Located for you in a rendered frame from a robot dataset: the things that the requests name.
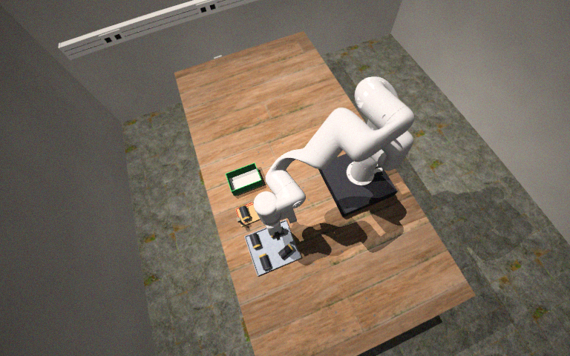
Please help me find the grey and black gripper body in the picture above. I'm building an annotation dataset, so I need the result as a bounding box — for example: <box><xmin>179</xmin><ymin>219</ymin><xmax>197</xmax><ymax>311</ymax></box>
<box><xmin>265</xmin><ymin>220</ymin><xmax>282</xmax><ymax>236</ymax></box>

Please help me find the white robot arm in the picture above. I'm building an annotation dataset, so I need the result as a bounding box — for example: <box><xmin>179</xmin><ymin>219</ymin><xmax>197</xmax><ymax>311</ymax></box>
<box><xmin>254</xmin><ymin>76</ymin><xmax>415</xmax><ymax>225</ymax></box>

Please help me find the pale yellow flat board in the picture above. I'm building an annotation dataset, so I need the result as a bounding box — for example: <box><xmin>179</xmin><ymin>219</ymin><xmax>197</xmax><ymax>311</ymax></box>
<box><xmin>235</xmin><ymin>202</ymin><xmax>260</xmax><ymax>227</ymax></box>

